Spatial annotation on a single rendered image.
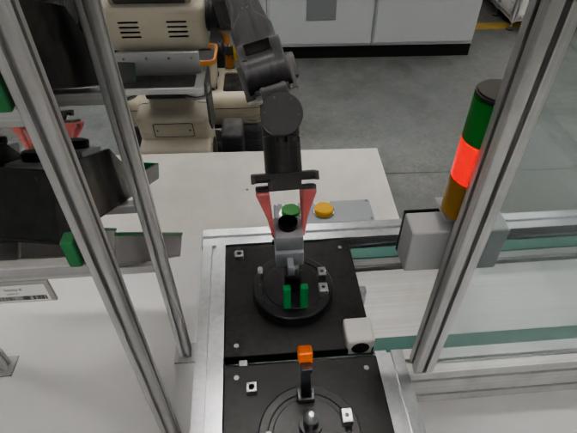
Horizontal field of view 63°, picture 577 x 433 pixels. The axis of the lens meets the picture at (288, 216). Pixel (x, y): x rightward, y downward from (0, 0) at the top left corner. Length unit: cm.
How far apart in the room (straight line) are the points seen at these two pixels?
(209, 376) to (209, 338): 7
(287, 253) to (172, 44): 81
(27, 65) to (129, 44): 106
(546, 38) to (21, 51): 38
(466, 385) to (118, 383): 59
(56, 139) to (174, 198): 86
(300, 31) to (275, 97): 319
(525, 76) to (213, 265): 65
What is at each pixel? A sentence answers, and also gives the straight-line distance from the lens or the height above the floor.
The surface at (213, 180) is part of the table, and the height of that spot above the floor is 86.
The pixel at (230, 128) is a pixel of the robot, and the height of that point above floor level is 75.
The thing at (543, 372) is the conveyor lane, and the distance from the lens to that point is 90.
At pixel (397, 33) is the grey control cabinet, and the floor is 20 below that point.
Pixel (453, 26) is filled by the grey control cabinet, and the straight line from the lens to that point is 406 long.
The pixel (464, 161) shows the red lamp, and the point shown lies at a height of 134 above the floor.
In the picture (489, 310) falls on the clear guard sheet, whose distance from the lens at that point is 72.
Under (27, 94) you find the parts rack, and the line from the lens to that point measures 37.
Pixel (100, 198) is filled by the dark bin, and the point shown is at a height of 129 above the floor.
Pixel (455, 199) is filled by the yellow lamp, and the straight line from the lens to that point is 56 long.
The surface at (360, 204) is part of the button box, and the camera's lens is 103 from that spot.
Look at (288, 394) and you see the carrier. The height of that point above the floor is 99.
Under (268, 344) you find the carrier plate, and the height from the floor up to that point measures 97.
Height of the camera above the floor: 164
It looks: 43 degrees down
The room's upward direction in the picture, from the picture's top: straight up
